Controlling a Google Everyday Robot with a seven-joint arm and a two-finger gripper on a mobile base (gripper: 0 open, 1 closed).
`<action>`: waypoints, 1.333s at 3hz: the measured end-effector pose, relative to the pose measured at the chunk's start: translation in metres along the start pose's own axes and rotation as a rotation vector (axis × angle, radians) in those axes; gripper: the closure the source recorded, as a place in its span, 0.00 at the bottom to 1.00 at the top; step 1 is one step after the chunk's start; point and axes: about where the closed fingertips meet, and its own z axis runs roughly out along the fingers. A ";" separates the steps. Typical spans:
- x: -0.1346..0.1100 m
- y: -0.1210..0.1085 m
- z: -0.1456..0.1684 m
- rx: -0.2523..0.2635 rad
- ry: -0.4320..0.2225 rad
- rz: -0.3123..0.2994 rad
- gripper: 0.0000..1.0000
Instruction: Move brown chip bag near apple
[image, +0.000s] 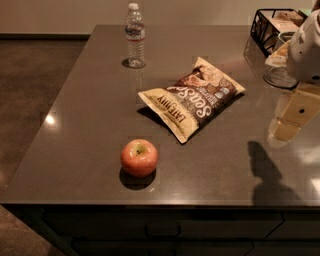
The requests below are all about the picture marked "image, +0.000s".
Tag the clear glass jar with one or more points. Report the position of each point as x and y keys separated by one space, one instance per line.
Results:
x=275 y=68

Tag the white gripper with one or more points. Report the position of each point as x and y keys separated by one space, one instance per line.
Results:
x=305 y=55

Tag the black wire basket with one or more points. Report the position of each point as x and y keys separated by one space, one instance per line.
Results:
x=268 y=23

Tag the dark cabinet drawer front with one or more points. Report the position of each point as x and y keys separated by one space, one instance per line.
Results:
x=131 y=225

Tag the red apple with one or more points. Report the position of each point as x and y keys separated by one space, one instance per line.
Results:
x=139 y=158

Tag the clear plastic water bottle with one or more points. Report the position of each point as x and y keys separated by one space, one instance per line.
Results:
x=135 y=35

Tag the black drawer handle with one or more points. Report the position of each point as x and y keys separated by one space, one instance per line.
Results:
x=162 y=230

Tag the brown chip bag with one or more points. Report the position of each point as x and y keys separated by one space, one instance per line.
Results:
x=193 y=100

